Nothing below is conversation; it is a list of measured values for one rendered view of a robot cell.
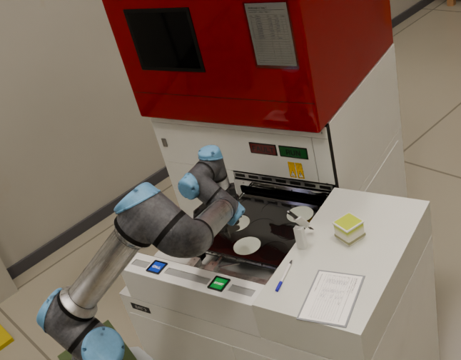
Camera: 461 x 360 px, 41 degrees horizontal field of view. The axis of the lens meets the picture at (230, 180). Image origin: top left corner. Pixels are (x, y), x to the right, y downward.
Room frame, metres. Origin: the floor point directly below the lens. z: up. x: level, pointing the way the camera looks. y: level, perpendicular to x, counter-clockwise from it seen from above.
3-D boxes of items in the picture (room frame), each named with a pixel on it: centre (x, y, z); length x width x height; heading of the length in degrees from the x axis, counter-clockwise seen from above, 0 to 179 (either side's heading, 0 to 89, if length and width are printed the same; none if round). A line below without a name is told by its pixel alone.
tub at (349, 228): (1.55, -0.33, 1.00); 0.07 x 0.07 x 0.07; 24
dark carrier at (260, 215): (1.82, -0.06, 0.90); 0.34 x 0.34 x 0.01; 51
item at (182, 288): (1.58, 0.22, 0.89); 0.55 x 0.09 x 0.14; 50
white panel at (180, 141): (2.12, -0.06, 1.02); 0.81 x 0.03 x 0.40; 50
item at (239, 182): (1.99, -0.19, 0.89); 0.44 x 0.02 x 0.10; 50
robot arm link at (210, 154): (1.74, 0.05, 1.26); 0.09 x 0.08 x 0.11; 139
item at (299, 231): (1.58, -0.18, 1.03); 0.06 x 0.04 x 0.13; 140
